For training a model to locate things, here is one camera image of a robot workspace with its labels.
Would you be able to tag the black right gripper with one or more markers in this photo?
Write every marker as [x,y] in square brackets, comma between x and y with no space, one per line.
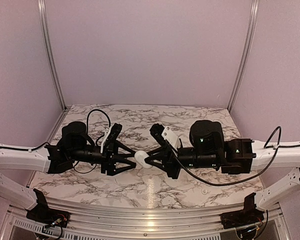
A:
[161,154]

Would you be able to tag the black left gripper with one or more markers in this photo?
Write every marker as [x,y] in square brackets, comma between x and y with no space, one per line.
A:
[109,164]

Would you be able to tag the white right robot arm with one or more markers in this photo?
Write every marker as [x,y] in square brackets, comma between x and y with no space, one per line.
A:
[272,154]

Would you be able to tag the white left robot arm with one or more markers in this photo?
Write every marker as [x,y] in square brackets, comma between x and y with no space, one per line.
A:
[28,159]

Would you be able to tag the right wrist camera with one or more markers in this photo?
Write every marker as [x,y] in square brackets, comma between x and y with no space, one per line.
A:
[165,134]

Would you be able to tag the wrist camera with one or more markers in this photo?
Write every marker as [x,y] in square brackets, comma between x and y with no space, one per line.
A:
[165,134]
[110,136]

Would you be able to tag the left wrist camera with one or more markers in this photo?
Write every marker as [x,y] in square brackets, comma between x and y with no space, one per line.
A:
[110,136]

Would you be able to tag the aluminium front rail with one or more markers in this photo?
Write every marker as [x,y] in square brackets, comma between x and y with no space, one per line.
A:
[95,222]

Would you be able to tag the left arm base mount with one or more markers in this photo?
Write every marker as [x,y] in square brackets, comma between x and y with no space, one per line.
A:
[48,216]

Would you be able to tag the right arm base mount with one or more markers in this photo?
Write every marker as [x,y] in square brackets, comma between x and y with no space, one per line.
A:
[240,218]

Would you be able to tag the left aluminium frame post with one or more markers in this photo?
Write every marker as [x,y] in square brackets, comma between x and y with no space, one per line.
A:
[49,52]

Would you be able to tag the aluminium frame post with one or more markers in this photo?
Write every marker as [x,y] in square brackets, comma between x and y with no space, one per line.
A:
[248,43]
[49,52]

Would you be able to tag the right aluminium frame post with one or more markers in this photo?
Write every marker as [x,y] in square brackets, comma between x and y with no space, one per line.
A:
[248,43]

